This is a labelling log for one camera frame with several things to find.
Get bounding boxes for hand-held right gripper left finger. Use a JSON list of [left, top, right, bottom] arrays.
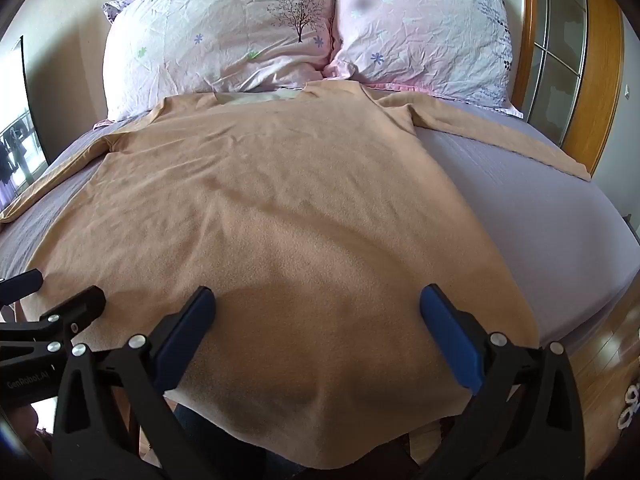
[[52, 286, 217, 480]]

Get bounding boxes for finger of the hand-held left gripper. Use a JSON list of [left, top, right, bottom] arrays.
[[0, 286, 107, 357], [0, 269, 44, 307]]

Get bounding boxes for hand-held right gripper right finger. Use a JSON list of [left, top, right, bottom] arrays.
[[419, 284, 587, 480]]

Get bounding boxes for tan long-sleeve shirt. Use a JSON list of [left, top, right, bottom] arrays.
[[0, 81, 592, 472]]

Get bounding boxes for person's left forearm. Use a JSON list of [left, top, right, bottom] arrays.
[[14, 402, 57, 467]]

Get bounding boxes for person's dark trouser leg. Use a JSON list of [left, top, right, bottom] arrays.
[[172, 401, 281, 480]]

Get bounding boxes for bed with purple sheet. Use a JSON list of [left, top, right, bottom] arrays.
[[0, 85, 640, 361]]

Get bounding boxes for white patterned object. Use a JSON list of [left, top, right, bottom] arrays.
[[617, 379, 640, 432]]

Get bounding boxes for wooden glass-paned door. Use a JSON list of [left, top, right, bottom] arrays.
[[520, 0, 626, 177]]

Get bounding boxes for pink pillow with tree print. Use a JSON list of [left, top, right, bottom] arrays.
[[102, 0, 335, 122]]

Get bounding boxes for pink pillow with flower print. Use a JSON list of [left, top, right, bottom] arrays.
[[322, 0, 524, 119]]

